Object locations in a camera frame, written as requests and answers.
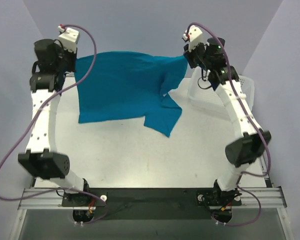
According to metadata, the teal t shirt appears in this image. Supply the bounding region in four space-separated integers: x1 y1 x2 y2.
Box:
77 51 188 137

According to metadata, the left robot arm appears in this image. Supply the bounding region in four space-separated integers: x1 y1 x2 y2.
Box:
18 37 92 206

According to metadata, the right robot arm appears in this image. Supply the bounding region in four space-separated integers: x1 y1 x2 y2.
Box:
183 34 272 204

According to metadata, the white perforated plastic basket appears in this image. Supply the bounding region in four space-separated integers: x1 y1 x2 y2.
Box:
187 67 256 117

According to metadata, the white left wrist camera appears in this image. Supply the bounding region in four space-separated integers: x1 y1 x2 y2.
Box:
58 25 80 54

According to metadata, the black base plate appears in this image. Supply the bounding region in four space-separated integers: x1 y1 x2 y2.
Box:
61 188 242 222

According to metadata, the aluminium mounting rail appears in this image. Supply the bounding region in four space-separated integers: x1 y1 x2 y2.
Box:
18 187 287 210

